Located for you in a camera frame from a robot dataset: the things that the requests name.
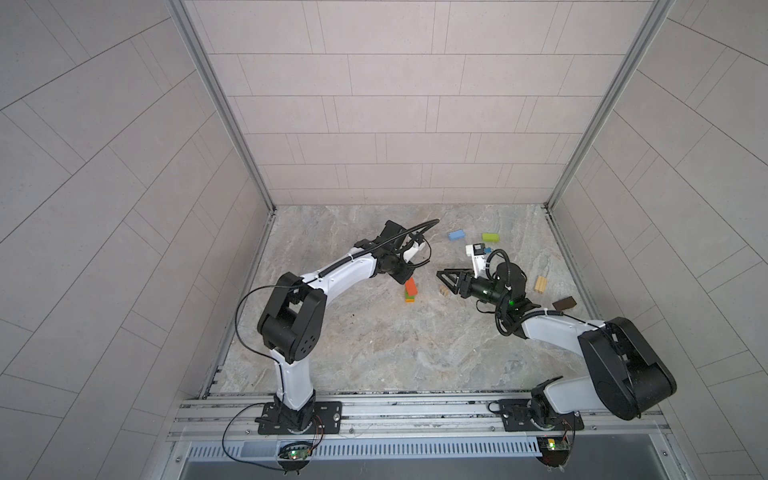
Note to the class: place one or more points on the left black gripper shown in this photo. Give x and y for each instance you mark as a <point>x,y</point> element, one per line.
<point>408,270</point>

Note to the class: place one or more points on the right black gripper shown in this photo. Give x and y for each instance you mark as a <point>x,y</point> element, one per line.
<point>465,284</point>

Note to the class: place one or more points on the red wood block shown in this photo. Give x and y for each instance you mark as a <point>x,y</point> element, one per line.
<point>411,288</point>

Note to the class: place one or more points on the light blue wood block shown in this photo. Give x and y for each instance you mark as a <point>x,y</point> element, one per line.
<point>456,235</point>

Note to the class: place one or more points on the lime green wood block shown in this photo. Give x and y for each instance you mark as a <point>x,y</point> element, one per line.
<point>490,237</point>

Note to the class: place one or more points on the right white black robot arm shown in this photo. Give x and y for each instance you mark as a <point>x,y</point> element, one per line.
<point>626,377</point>

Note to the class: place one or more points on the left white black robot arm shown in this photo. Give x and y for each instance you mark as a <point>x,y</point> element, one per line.
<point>291,322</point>

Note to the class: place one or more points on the natural tan wood block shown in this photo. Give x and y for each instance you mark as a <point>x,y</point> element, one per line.
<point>541,284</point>

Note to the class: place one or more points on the dark brown wood block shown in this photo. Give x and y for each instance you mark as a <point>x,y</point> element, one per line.
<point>565,304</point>

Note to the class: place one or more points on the left green circuit board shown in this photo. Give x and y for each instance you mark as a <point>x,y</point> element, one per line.
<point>295,456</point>

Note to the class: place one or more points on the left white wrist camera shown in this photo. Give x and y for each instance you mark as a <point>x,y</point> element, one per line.
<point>413,250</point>

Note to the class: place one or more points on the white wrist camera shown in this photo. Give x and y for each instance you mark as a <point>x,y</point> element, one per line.
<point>478,253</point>
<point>413,250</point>

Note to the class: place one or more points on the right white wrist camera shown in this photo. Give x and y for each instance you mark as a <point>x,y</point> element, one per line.
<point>478,253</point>

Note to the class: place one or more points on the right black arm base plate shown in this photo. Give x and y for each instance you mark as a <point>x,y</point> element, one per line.
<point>518,415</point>

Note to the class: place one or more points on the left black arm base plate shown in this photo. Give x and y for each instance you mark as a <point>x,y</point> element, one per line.
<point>324,417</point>

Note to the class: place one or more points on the aluminium mounting rail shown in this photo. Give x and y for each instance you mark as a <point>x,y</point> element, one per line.
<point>388,415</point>

